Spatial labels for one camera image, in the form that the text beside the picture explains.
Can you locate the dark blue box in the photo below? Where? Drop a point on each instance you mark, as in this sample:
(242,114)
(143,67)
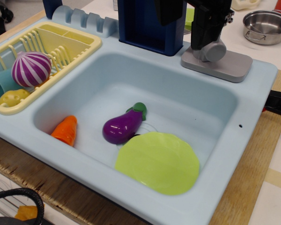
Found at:
(139,26)

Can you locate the purple striped toy onion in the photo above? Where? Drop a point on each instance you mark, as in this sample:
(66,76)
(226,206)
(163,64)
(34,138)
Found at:
(31,69)

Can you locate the lime green plate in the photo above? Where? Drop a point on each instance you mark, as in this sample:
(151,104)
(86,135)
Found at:
(160,161)

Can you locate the yellow toy potato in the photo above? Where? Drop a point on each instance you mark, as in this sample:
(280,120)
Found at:
(13,97)

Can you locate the grey toy faucet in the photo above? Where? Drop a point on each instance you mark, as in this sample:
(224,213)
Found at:
(215,60)

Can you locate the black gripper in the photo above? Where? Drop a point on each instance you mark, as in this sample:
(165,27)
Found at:
(210,16)

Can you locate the teal plastic cup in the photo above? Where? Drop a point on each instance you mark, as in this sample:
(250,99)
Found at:
(6,82)

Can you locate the light blue toy sink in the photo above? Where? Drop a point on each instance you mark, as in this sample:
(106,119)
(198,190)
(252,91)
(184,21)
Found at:
(214,116)

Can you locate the orange tape piece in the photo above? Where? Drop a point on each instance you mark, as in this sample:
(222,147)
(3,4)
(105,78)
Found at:
(28,212)

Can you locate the black clamp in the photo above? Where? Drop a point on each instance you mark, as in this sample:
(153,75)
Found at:
(273,102)

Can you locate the yellow dish rack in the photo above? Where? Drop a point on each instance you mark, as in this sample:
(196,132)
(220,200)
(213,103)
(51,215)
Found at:
(66,47)

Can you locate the purple toy eggplant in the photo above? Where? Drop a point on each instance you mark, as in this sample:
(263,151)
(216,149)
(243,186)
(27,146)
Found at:
(121,129)

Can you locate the orange toy carrot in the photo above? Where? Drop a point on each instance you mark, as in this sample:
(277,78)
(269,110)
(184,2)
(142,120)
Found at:
(66,130)

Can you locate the cream plastic toy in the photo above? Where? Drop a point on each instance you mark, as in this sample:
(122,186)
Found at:
(244,4)

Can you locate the stainless steel pot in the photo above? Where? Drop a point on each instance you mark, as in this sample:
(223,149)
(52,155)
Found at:
(262,27)

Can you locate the green cutting board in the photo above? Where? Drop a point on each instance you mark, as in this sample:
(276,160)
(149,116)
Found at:
(189,17)

